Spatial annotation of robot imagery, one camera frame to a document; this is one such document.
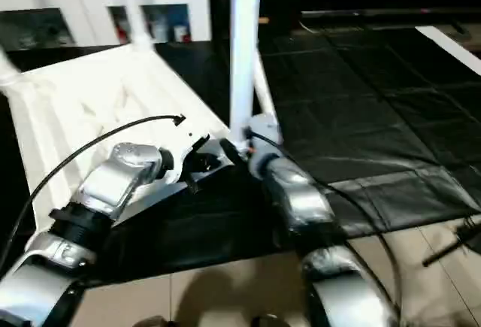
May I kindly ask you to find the white plastic table leg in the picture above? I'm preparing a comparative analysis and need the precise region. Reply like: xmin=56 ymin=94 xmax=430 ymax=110
xmin=228 ymin=0 xmax=265 ymax=144
xmin=116 ymin=0 xmax=156 ymax=51
xmin=252 ymin=55 xmax=277 ymax=123
xmin=0 ymin=45 xmax=22 ymax=87

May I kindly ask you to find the black stand foot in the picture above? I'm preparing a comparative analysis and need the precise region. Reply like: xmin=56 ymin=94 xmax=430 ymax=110
xmin=421 ymin=218 xmax=481 ymax=269

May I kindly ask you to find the black work mat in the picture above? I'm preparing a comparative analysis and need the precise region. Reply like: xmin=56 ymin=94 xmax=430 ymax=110
xmin=0 ymin=26 xmax=481 ymax=286

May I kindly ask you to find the white plastic table top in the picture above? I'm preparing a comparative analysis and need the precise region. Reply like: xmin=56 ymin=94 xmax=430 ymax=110
xmin=0 ymin=41 xmax=250 ymax=232

